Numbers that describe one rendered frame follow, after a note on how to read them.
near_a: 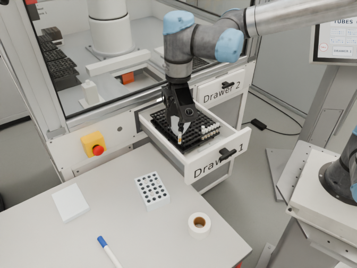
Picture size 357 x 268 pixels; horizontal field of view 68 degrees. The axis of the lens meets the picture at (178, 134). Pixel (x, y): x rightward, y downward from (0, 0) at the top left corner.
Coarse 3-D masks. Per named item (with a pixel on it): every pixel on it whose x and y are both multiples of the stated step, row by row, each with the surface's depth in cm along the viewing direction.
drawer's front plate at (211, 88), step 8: (240, 72) 126; (216, 80) 119; (224, 80) 122; (232, 80) 125; (240, 80) 129; (200, 88) 114; (208, 88) 118; (216, 88) 121; (232, 88) 129; (240, 88) 133; (200, 96) 117; (224, 96) 128; (200, 104) 120
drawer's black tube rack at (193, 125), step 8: (160, 112) 105; (200, 112) 105; (152, 120) 107; (160, 120) 102; (200, 120) 102; (208, 120) 102; (160, 128) 103; (168, 128) 98; (192, 128) 98; (200, 128) 98; (168, 136) 100; (176, 136) 94; (184, 136) 94; (176, 144) 96; (192, 144) 96; (184, 152) 94
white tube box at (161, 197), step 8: (144, 176) 94; (152, 176) 94; (136, 184) 92; (144, 184) 91; (152, 184) 92; (160, 184) 91; (144, 192) 90; (160, 192) 88; (144, 200) 86; (152, 200) 86; (160, 200) 86; (168, 200) 88; (152, 208) 87
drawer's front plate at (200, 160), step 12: (240, 132) 92; (216, 144) 87; (228, 144) 89; (240, 144) 95; (192, 156) 83; (204, 156) 84; (216, 156) 89; (192, 168) 84; (216, 168) 94; (192, 180) 88
